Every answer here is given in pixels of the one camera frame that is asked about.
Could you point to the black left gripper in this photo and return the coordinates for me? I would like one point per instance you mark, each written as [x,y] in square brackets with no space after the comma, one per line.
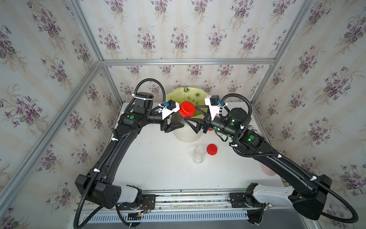
[168,127]

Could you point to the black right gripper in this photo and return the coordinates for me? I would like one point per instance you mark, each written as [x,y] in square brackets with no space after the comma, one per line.
[196,120]

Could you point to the red-lid tea jar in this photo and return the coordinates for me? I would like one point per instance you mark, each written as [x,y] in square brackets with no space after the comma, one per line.
[187,109]
[199,154]

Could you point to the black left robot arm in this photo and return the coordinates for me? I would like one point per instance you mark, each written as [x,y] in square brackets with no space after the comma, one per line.
[97,188]

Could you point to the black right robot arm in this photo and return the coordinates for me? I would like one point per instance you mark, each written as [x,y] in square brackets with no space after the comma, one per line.
[231,116]

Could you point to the white trash bin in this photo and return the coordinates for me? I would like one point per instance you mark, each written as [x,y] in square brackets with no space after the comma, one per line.
[187,135]

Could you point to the pink plastic cup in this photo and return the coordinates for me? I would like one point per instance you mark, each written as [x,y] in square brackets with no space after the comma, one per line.
[267,171]

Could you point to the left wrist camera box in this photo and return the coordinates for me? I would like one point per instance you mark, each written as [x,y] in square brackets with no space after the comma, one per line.
[168,108]

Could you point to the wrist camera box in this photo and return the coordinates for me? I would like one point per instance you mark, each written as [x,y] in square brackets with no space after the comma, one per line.
[215,105]
[168,108]

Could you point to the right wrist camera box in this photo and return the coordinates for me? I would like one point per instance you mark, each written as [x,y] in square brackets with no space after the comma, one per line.
[215,105]

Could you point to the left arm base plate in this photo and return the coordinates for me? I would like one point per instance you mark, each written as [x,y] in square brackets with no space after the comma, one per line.
[143,203]

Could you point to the aluminium rail frame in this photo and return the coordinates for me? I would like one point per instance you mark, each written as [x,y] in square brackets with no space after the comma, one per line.
[210,199]

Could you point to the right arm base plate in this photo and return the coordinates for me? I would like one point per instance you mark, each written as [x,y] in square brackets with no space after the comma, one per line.
[243,200]

